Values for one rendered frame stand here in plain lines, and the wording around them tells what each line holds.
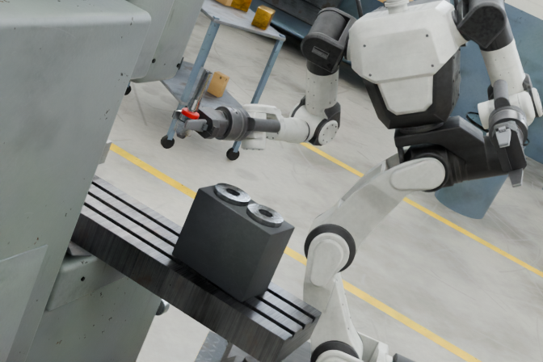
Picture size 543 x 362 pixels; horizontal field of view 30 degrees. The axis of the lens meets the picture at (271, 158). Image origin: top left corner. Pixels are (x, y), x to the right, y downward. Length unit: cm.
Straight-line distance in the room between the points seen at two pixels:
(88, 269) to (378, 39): 92
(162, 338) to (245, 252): 177
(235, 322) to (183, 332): 183
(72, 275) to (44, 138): 61
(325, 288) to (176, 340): 139
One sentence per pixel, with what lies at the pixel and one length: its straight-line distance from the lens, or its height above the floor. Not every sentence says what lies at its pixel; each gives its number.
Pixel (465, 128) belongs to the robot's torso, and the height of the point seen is 146.
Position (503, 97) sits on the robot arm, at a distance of 242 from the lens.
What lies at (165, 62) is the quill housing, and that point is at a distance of 246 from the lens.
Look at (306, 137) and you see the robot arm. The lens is 286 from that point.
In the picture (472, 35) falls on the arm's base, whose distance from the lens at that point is 263.
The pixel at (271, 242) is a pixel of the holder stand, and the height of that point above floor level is 113.
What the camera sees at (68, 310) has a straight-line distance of 257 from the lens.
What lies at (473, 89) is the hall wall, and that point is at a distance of 991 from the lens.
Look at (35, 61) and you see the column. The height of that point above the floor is 148.
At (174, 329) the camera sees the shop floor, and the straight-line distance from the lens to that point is 418.
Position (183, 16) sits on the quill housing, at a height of 149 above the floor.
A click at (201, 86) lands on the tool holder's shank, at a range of 252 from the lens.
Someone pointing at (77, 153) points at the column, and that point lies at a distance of 204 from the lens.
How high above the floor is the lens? 201
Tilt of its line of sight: 18 degrees down
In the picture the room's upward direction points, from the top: 23 degrees clockwise
